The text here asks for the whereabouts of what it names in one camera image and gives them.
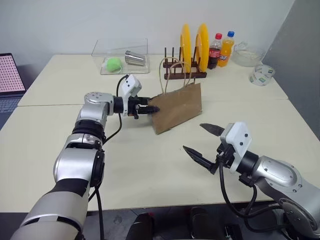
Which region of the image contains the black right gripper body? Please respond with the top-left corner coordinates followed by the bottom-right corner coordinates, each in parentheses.
top-left (215, 142), bottom-right (237, 170)

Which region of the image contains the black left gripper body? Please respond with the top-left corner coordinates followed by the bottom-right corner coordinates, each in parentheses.
top-left (127, 96), bottom-right (149, 120)

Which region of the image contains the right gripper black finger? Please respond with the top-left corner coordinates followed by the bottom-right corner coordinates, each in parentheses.
top-left (199, 123), bottom-right (225, 137)
top-left (182, 145), bottom-right (219, 175)

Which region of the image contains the brown paper bag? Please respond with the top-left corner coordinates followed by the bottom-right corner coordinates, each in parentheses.
top-left (149, 56), bottom-right (203, 136)

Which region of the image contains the stainless steel cup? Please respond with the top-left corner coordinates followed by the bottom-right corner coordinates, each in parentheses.
top-left (124, 50), bottom-right (147, 67)

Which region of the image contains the dark wooden dish rack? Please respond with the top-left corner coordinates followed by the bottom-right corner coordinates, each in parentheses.
top-left (162, 46), bottom-right (208, 80)

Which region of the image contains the green ball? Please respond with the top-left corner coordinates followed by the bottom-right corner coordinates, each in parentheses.
top-left (103, 57), bottom-right (123, 74)

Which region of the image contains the clear plastic box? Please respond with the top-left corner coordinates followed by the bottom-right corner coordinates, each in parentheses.
top-left (91, 37), bottom-right (151, 76)

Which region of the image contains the clear printed tape roll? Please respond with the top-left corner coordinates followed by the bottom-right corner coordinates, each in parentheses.
top-left (248, 64), bottom-right (276, 87)

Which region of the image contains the yellow plate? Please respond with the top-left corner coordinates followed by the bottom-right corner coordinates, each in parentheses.
top-left (179, 23), bottom-right (193, 72)
top-left (194, 23), bottom-right (210, 72)

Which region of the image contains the cola bottle red cap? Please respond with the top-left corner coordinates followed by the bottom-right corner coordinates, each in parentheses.
top-left (206, 32), bottom-right (223, 70)

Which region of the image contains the orange soda bottle blue cap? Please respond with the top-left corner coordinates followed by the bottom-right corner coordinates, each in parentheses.
top-left (216, 30), bottom-right (236, 68)

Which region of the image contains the clear glass bowl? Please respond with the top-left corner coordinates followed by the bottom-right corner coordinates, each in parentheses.
top-left (232, 41), bottom-right (266, 67)

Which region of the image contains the dark rounded shape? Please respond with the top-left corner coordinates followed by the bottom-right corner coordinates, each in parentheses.
top-left (124, 212), bottom-right (155, 240)

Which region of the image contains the grey partition panel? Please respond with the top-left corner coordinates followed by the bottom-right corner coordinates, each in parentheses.
top-left (261, 0), bottom-right (320, 141)

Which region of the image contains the laptop with pink screen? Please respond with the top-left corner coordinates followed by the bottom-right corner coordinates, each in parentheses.
top-left (0, 52), bottom-right (27, 131)

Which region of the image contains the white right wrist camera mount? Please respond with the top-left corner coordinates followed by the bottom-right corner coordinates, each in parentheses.
top-left (219, 121), bottom-right (252, 173)

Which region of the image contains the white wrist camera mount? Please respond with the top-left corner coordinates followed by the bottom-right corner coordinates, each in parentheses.
top-left (117, 74), bottom-right (143, 117)
top-left (219, 121), bottom-right (252, 173)

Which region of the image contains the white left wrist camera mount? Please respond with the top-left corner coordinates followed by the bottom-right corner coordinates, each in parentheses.
top-left (117, 74), bottom-right (143, 117)

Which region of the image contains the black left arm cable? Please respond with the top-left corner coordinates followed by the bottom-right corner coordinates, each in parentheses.
top-left (87, 74), bottom-right (130, 240)

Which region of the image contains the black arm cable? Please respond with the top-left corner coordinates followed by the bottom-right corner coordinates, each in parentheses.
top-left (87, 74), bottom-right (130, 240)
top-left (218, 162), bottom-right (291, 233)

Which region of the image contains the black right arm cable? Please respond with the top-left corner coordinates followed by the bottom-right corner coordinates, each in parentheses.
top-left (218, 162), bottom-right (291, 233)

